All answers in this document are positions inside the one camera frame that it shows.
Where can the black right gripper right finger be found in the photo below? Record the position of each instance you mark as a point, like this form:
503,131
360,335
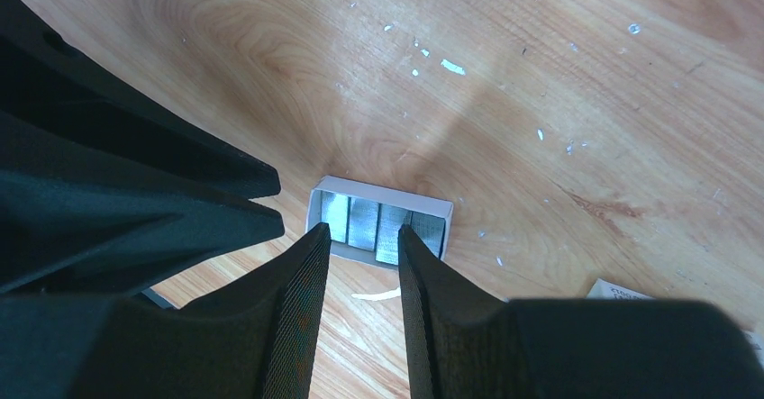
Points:
462,342

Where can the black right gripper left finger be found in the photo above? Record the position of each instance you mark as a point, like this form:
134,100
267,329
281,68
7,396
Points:
254,338

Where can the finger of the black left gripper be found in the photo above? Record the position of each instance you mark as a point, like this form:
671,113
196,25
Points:
119,236
57,88

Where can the grey staple strips tray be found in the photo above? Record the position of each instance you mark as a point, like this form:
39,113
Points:
364,220

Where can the white paper scrap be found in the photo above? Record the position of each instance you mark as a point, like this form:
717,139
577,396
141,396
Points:
377,297

